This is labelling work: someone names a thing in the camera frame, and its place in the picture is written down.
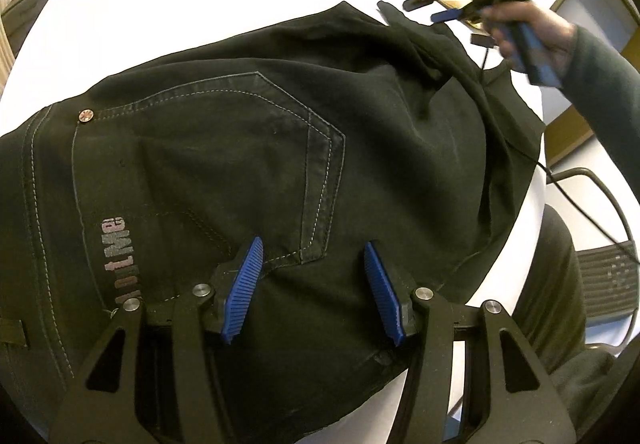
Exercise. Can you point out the black mesh chair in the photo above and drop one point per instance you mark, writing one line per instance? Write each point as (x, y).
(607, 279)

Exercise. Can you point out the person's right hand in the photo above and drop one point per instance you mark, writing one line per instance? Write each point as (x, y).
(545, 32)

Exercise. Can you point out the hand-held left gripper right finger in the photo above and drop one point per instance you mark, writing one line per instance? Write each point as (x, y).
(382, 289)

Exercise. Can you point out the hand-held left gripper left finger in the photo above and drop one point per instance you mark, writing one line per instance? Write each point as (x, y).
(242, 289)

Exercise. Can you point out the person's right forearm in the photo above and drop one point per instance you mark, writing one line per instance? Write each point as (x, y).
(605, 89)

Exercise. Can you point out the black pants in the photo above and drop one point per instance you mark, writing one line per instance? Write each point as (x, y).
(225, 149)

